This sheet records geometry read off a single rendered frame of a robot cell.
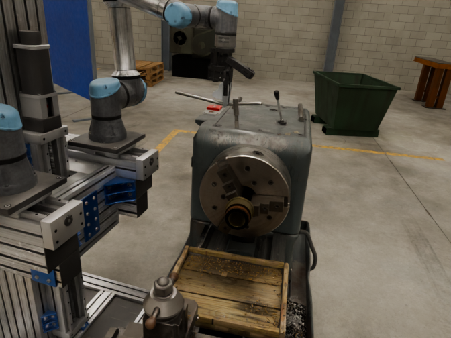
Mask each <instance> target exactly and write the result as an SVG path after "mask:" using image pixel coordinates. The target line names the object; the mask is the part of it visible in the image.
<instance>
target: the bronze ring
mask: <svg viewBox="0 0 451 338"><path fill-rule="evenodd" d="M253 215H254V206H253V204H252V203H251V202H250V201H249V200H248V199H245V198H243V197H234V198H232V199H230V200H229V201H228V203H227V205H226V207H225V221H226V223H227V225H228V226H229V227H231V228H232V229H235V230H241V229H244V228H245V227H246V226H247V225H248V224H249V222H250V220H251V218H253Z"/></svg>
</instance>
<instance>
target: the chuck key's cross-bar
mask: <svg viewBox="0 0 451 338"><path fill-rule="evenodd" d="M175 94H178V95H183V96H186V97H191V98H194V99H199V100H202V101H207V102H210V103H215V104H218V105H223V102H220V101H215V100H212V99H207V98H204V97H200V96H197V95H192V94H189V93H184V92H180V91H175ZM238 105H262V102H243V103H238ZM227 106H233V103H228V104H227Z"/></svg>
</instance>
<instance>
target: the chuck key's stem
mask: <svg viewBox="0 0 451 338"><path fill-rule="evenodd" d="M238 103H239V100H238V98H233V111H234V117H235V121H234V122H235V129H238V128H239V121H238V115H239V105H238Z"/></svg>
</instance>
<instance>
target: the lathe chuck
mask: <svg viewBox="0 0 451 338"><path fill-rule="evenodd" d="M253 152H260V153H261V154H262V156H259V155H256V154H254V153H253ZM224 158H226V160H227V161H228V163H229V164H230V166H231V167H232V170H233V171H234V173H235V174H236V176H237V177H238V180H239V181H240V183H241V185H242V186H247V187H249V188H251V189H252V190H253V191H254V192H255V193H256V194H261V195H270V196H287V197H288V207H283V212H282V213H280V212H272V211H269V214H259V217H256V216H253V218H251V220H250V222H249V224H248V225H247V226H246V227H245V228H244V229H241V230H235V229H231V230H230V232H229V234H231V235H235V236H238V237H258V236H261V235H265V234H267V233H270V232H271V231H273V230H274V229H276V228H277V227H278V226H279V225H280V224H281V223H282V222H283V221H284V219H285V217H286V216H287V213H288V211H289V204H290V200H291V182H290V179H289V175H288V173H287V171H286V169H285V167H284V166H283V165H282V164H281V163H280V161H279V160H277V159H276V158H275V157H274V156H273V155H271V154H269V153H268V152H265V151H264V150H261V149H258V148H252V147H238V148H233V149H230V150H227V151H225V152H224V153H222V154H220V155H219V156H218V157H217V158H216V159H215V160H214V161H213V162H212V163H211V165H210V167H209V168H208V170H207V171H206V173H205V175H204V176H203V178H202V181H201V185H200V189H199V198H200V201H201V206H202V208H203V210H204V212H205V214H206V215H207V217H208V218H209V220H210V221H211V222H212V223H213V224H214V225H215V226H217V227H218V225H219V224H220V223H221V221H222V220H223V218H224V217H225V213H226V205H227V203H228V200H227V198H226V194H227V193H226V192H225V190H224V189H223V187H222V185H223V182H222V181H221V179H220V177H219V176H218V174H217V171H218V169H219V166H218V165H217V163H218V162H219V161H220V160H222V159H224Z"/></svg>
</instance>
